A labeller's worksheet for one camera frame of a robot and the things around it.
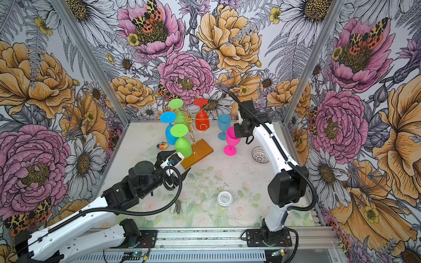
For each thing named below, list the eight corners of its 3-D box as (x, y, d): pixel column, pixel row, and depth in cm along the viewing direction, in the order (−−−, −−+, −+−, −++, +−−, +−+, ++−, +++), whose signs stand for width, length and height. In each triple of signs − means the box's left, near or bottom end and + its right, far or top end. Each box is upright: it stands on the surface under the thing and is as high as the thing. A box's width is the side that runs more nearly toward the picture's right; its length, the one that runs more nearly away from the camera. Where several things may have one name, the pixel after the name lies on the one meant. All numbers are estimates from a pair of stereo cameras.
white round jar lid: (217, 209, 84) (217, 204, 79) (217, 196, 88) (217, 191, 83) (231, 209, 84) (233, 204, 79) (231, 197, 88) (232, 191, 83)
